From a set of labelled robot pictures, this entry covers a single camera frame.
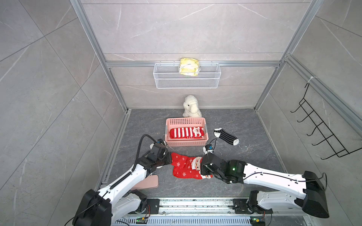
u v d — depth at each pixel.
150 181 0.83
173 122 1.07
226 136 1.02
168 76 1.01
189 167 0.80
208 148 0.68
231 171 0.53
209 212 0.73
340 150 0.58
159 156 0.65
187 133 1.01
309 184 0.46
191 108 0.96
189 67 0.86
